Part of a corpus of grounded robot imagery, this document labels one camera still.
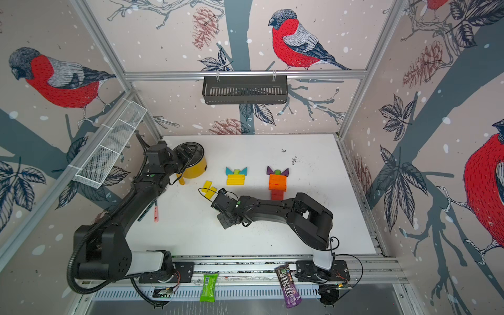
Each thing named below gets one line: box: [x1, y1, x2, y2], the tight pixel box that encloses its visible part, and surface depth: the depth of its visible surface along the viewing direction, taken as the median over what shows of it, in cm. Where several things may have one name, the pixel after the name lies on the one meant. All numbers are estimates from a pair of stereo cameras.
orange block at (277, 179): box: [269, 173, 287, 185], surface depth 103 cm
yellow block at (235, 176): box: [226, 174, 245, 180], surface depth 103 cm
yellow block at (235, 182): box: [226, 178, 245, 186], surface depth 103 cm
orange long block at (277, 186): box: [268, 181, 287, 192], surface depth 100 cm
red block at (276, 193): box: [271, 189, 285, 198], surface depth 98 cm
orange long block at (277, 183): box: [268, 178, 287, 189], surface depth 103 cm
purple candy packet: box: [274, 263, 302, 309], surface depth 71 cm
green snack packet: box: [199, 273, 219, 303], surface depth 71 cm
